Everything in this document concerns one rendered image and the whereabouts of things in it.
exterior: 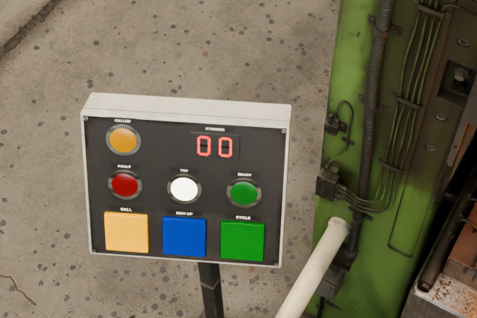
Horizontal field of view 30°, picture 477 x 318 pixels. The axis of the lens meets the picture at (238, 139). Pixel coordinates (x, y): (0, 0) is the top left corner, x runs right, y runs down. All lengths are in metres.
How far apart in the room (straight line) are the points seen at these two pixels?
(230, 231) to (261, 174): 0.12
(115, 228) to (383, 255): 0.70
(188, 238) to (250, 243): 0.11
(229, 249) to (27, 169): 1.41
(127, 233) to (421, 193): 0.57
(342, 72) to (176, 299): 1.22
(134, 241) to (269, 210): 0.24
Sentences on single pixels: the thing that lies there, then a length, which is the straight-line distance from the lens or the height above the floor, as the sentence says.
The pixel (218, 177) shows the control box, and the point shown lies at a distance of 1.47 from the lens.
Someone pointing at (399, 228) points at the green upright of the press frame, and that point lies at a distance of 1.89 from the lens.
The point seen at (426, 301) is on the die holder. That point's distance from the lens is 1.62.
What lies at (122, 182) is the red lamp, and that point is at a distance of 1.50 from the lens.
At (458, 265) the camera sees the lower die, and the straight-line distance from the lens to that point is 1.59.
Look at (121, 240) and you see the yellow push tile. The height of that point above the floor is 1.00.
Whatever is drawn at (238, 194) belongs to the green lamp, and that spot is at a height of 1.09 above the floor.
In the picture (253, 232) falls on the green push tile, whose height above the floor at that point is 1.03.
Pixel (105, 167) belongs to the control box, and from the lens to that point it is 1.50.
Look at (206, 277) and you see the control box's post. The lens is 1.98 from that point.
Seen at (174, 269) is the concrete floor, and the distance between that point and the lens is 2.62.
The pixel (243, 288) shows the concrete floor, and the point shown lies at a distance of 2.59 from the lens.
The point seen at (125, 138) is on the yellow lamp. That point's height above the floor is 1.17.
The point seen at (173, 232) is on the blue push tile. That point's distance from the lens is 1.53.
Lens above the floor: 2.39
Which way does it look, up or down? 58 degrees down
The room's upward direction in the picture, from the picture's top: 2 degrees counter-clockwise
